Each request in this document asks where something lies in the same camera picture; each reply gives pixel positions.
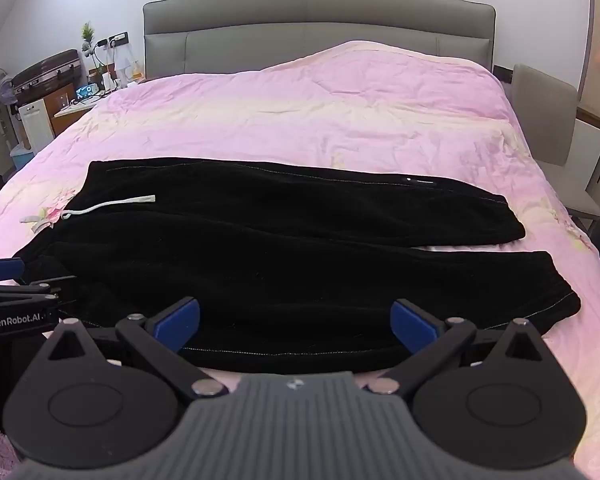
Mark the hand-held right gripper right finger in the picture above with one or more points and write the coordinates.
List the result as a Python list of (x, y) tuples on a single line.
[(412, 322)]

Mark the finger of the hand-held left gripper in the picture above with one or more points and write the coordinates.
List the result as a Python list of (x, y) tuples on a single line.
[(2, 267), (50, 285)]

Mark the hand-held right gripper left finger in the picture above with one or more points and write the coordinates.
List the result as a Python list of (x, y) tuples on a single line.
[(177, 322)]

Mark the black pants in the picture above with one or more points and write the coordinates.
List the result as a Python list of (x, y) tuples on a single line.
[(280, 270)]

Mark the blue bin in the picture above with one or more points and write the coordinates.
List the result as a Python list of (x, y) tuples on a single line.
[(21, 157)]

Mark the white box appliance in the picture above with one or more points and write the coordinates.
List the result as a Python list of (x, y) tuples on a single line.
[(35, 125)]

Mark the wooden nightstand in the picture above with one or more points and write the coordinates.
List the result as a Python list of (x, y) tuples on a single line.
[(75, 109)]

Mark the blue patterned box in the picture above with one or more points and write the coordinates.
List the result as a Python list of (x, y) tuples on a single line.
[(87, 92)]

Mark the dark brown suitcase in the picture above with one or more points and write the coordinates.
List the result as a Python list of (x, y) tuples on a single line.
[(45, 72)]

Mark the pink blanket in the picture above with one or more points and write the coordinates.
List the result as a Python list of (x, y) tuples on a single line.
[(330, 110)]

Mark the orange bottle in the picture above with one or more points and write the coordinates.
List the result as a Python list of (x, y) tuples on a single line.
[(137, 71)]

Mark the small green plant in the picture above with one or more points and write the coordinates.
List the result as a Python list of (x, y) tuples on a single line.
[(87, 35)]

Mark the grey chair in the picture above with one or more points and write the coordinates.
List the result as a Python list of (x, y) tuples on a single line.
[(540, 110)]

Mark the white desk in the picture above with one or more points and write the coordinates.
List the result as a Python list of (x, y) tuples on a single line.
[(592, 145)]

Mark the black power strip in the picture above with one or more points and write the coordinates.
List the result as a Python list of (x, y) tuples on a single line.
[(114, 40)]

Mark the grey bed headboard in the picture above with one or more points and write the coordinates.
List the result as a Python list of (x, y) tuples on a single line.
[(320, 10)]

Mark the white door frame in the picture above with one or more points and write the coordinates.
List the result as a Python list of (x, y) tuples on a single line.
[(586, 20)]

